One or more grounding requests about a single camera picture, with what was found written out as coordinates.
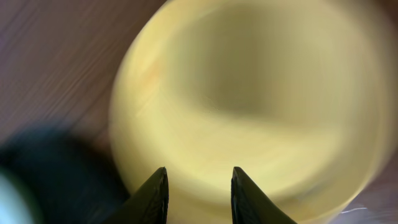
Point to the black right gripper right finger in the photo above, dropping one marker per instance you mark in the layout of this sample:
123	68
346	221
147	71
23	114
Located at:
250	205

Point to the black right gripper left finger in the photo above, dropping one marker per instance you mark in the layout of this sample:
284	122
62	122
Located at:
148	205

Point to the yellow plate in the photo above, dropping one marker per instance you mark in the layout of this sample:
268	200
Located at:
302	95

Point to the mint plate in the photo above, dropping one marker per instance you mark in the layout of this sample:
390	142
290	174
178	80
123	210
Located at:
18	206

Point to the black round tray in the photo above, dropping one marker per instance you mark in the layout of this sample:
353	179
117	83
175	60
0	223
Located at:
71	182

